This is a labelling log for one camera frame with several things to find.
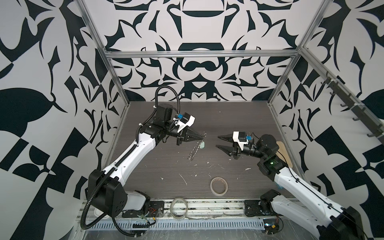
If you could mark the beige grey glasses case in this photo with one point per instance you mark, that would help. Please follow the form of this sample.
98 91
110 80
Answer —
282 153

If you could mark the aluminium cage frame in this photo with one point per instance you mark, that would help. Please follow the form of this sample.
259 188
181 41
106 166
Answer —
257 50

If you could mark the brown tape roll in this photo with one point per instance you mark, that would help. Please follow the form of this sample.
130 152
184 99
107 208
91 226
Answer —
219 186

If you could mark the clear tape roll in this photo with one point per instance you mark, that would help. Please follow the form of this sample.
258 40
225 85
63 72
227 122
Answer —
179 208

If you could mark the silver ball chain keyring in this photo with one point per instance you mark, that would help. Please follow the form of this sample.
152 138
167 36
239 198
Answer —
196 148

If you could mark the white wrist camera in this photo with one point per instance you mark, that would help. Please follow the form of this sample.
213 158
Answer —
183 121
241 138

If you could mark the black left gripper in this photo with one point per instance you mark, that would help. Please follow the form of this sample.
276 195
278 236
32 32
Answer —
187 133

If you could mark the white slotted cable duct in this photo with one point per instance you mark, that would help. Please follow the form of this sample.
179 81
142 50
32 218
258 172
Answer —
204 224

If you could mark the green circuit board right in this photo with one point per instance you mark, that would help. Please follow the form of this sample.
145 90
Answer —
273 226

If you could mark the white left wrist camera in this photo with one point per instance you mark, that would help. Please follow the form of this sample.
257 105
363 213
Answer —
183 121

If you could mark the circuit board with wires left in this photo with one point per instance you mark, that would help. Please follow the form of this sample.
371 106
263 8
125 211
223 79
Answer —
148 217

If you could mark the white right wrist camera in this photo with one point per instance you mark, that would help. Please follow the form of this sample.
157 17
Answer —
241 138

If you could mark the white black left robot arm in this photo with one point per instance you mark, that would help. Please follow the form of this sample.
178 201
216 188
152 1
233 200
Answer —
106 187

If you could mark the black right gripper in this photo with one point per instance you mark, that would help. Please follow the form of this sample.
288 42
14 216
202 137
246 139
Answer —
236 152

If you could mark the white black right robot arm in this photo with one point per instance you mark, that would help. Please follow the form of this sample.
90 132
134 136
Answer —
319 215

